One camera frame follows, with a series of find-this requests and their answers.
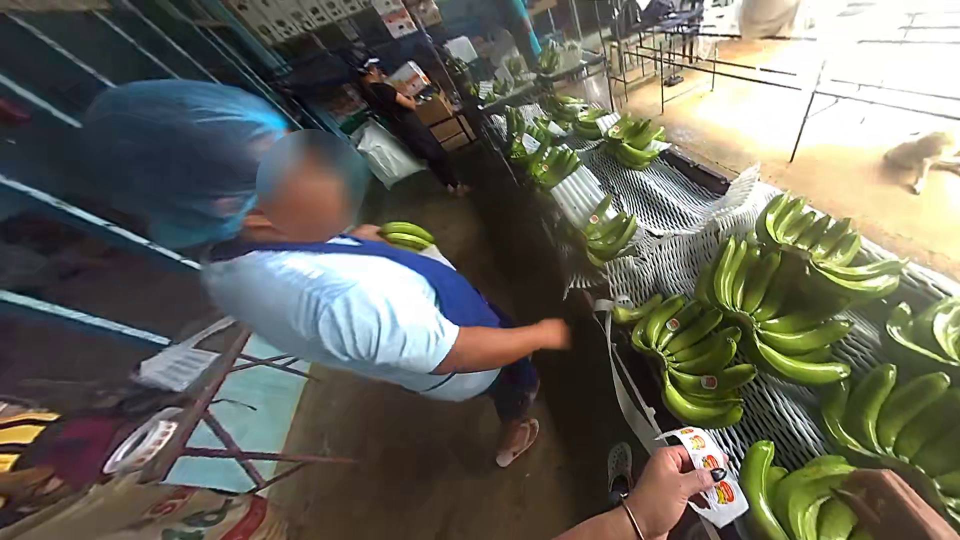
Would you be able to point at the person's left hand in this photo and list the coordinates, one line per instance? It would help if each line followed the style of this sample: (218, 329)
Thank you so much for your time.
(658, 491)

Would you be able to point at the person's right hand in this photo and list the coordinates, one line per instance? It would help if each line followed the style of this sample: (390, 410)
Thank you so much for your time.
(896, 506)

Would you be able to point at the person's left fingers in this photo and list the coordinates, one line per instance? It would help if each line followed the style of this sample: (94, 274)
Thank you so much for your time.
(677, 456)

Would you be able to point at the person's left thumb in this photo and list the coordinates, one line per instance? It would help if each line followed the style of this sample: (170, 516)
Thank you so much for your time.
(701, 481)

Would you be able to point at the white sticker strip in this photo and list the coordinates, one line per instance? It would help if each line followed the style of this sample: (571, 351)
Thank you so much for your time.
(712, 508)

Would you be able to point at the person's left forearm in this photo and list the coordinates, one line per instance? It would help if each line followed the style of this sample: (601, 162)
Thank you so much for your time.
(600, 528)

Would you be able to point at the long narrow white strip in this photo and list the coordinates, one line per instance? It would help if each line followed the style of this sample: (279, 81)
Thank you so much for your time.
(626, 394)

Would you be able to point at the bunches of green bananas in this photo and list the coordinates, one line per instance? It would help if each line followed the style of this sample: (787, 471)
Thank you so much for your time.
(799, 352)

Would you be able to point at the white woven foam mat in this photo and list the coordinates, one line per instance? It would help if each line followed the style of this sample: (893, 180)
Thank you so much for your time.
(671, 262)

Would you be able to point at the green bananas with yellowish tint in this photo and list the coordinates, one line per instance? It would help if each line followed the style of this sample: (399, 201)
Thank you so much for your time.
(407, 235)

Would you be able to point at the thin dark metal rack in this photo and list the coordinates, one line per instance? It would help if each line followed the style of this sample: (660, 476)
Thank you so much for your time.
(807, 118)

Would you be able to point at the light brown dog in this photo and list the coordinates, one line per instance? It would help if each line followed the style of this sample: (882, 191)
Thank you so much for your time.
(924, 156)

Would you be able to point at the large white sack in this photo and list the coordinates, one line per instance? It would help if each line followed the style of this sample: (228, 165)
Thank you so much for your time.
(386, 154)

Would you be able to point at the brown cardboard box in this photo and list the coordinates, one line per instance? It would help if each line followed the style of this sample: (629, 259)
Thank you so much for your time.
(433, 109)

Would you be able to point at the white red printed carton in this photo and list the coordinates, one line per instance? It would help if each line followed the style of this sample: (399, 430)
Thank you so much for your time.
(409, 78)

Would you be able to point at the beige sack, red green print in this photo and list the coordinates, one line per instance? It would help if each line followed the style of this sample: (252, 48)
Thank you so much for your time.
(172, 514)

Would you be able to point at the white sticker roll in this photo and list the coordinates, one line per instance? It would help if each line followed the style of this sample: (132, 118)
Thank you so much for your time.
(142, 444)

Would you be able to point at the dark red cloth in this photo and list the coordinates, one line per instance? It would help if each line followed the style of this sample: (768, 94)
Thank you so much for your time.
(82, 446)

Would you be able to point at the yellow black striped cloth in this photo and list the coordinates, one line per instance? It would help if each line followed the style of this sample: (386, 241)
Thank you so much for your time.
(22, 431)

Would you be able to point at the turquoise table with brown frame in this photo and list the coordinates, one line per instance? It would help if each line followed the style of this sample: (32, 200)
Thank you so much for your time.
(247, 420)

